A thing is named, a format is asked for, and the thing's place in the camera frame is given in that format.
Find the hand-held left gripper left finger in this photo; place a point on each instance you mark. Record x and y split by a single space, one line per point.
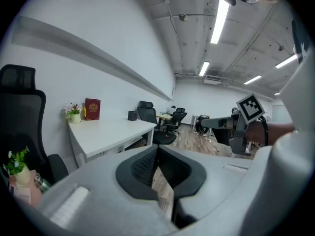
103 205

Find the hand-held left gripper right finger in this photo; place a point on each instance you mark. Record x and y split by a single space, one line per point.
221 178

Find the small wooden table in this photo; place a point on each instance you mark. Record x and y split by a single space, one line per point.
164 117

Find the white air conditioner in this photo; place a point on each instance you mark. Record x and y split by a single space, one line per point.
212 79

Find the white pot with pink flowers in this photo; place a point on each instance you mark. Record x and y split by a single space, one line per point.
73 113

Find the black square desk box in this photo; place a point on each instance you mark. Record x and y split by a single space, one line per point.
132 115

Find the long ceiling light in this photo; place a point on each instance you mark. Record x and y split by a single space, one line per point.
204 68
286 61
219 21
252 79

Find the person's right forearm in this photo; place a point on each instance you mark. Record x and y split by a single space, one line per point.
273 133

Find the metal bottle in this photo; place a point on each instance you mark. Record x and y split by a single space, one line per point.
42 183

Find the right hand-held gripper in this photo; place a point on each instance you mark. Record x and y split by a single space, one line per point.
240 129

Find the cream pot with green plant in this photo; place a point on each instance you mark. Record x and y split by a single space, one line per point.
18 166

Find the round ceiling detector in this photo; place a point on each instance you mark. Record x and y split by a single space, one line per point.
183 17

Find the white desk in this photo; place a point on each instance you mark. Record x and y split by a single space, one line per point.
108 134

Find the black mesh office chair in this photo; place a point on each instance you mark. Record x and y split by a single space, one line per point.
22 122
177 119
152 124

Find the red book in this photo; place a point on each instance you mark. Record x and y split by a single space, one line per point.
92 109

